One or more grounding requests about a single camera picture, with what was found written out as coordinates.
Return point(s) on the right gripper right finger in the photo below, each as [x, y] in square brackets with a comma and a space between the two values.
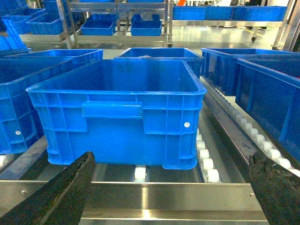
[276, 189]

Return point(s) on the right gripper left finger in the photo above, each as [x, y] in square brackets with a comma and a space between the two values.
[60, 201]

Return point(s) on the blue bin centre right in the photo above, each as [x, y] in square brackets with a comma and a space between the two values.
[193, 59]

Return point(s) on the blue bin far right rear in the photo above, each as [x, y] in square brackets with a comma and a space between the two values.
[221, 69]

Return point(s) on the steel roller shelf rack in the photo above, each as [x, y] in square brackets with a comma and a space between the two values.
[208, 202]

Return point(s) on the blue bin centre front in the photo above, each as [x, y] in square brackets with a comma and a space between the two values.
[126, 111]

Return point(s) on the blue bin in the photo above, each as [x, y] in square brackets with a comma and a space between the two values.
[20, 126]
[221, 69]
[269, 91]
[126, 111]
[193, 59]

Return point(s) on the blue bin left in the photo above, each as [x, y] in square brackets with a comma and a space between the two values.
[20, 126]

